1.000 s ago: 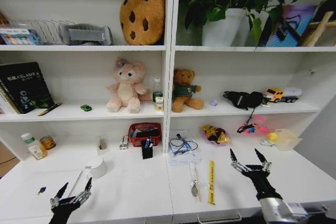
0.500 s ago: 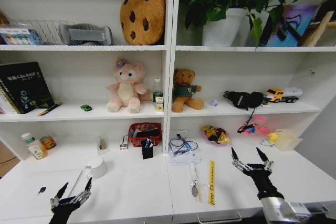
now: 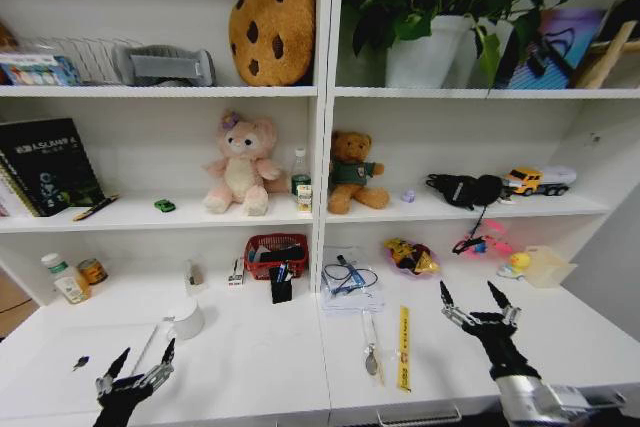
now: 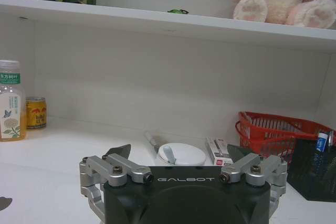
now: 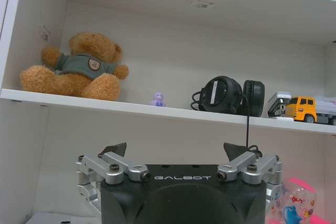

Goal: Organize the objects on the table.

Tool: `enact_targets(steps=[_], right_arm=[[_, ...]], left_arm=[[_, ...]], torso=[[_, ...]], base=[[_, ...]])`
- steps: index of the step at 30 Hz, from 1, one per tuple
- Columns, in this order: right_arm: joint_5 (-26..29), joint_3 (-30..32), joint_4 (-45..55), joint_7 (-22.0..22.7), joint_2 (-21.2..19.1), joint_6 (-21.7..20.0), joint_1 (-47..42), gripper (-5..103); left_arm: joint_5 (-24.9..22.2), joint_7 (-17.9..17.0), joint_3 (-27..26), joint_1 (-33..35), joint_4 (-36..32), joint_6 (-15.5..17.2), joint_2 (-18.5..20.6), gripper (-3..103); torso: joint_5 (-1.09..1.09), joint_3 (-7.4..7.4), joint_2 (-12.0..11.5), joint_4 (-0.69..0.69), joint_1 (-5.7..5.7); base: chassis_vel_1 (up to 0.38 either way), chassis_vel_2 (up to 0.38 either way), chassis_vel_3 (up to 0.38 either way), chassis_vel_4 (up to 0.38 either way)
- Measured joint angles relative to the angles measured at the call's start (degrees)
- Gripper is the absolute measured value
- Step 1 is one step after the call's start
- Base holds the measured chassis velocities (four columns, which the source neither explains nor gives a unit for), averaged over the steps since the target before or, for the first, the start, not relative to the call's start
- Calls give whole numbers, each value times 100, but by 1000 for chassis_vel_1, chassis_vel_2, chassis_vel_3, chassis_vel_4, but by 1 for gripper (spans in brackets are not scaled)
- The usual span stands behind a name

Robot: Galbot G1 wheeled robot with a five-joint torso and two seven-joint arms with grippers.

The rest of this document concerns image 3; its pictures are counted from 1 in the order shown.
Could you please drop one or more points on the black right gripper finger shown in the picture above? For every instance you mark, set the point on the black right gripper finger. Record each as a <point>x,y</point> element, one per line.
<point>454,312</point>
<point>507,309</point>

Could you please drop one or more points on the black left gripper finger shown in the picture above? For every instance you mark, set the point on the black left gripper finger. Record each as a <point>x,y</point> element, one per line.
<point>112,377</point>
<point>166,364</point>

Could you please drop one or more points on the white notepad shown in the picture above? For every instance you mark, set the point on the white notepad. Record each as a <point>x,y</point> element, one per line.
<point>105,347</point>

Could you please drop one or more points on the small dark binder clip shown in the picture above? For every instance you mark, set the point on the small dark binder clip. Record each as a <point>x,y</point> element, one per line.
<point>81,362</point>

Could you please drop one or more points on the yellow rubber duck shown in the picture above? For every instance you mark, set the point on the yellow rubber duck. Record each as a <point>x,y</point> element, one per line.
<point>519,264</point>

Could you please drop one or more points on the white mug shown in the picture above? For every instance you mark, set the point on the white mug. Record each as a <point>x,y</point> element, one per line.
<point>187,319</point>

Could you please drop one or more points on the translucent plastic box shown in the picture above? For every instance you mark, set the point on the translucent plastic box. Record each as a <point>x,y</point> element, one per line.
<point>550,267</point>

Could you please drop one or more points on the yellow ruler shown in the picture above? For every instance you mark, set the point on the yellow ruler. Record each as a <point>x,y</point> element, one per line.
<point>404,347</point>

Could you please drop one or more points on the pink plastic toy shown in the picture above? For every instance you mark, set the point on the pink plastic toy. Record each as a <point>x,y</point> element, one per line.
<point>492,243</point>

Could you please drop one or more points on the yellow snack bag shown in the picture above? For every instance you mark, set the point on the yellow snack bag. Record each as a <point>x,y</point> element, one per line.
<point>410,257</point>

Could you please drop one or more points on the small clear plastic case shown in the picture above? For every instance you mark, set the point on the small clear plastic case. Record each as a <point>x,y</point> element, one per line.
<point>195,277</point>

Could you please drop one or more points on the wrapped metal spoon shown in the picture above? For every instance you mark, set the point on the wrapped metal spoon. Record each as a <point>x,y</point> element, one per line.
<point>371,352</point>

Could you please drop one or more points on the white paper stack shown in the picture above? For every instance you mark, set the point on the white paper stack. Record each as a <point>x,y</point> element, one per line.
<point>350,297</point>

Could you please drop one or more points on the yellow tin can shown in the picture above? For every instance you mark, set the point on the yellow tin can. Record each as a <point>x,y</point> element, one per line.
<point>93,272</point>

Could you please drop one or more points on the white cap medicine bottle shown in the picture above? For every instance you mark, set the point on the white cap medicine bottle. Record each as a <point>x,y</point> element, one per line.
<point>67,279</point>

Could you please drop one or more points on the small white carton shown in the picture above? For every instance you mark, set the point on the small white carton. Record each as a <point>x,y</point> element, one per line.
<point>236,274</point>

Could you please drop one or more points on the small purple trinket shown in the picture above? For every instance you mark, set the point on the small purple trinket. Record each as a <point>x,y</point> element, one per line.
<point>409,196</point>

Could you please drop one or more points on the yellow toy tanker truck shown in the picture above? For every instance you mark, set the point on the yellow toy tanker truck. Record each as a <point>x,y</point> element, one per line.
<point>532,179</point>

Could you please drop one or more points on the black pen holder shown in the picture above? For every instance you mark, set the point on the black pen holder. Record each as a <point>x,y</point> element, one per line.
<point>281,289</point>

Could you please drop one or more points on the green toy car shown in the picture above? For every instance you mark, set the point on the green toy car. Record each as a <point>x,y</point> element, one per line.
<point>164,205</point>

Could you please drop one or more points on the red mesh basket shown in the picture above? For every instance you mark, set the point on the red mesh basket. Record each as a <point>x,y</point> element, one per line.
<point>277,249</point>

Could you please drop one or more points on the black and gold pen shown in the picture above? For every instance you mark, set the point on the black and gold pen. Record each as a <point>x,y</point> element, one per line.
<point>95,208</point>

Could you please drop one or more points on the brown teddy bear green shirt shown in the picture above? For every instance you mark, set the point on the brown teddy bear green shirt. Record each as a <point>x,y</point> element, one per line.
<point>355,172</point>

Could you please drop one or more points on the small yellow drink carton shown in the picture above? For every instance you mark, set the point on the small yellow drink carton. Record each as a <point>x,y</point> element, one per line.
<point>304,198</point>

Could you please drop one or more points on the white shelf unit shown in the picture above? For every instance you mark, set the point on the white shelf unit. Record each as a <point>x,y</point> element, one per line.
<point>320,157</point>

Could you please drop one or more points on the green label plastic bottle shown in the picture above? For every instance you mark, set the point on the green label plastic bottle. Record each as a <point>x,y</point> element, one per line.
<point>300,172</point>

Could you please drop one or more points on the spiral bound notebook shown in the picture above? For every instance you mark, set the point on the spiral bound notebook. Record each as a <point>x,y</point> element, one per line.
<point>11,192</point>

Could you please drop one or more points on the pink plush fox toy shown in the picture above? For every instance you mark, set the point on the pink plush fox toy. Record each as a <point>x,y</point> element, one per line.
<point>245,167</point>

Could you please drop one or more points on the black hardcover book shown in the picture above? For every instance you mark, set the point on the black hardcover book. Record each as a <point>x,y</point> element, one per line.
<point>52,167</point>

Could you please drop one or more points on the white plant pot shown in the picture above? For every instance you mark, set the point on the white plant pot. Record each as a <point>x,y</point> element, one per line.
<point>425,54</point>

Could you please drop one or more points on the colourful striped picture card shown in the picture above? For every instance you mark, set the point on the colourful striped picture card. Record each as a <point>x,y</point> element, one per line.
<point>560,47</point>

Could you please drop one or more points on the colourful printed flat box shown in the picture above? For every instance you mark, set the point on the colourful printed flat box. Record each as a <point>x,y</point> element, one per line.
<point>37,71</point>

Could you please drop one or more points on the brown cookie plush cushion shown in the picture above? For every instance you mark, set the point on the brown cookie plush cushion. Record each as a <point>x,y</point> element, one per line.
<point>272,27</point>

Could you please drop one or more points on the wooden easel frame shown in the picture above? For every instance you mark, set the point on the wooden easel frame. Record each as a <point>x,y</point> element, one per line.
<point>602,59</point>

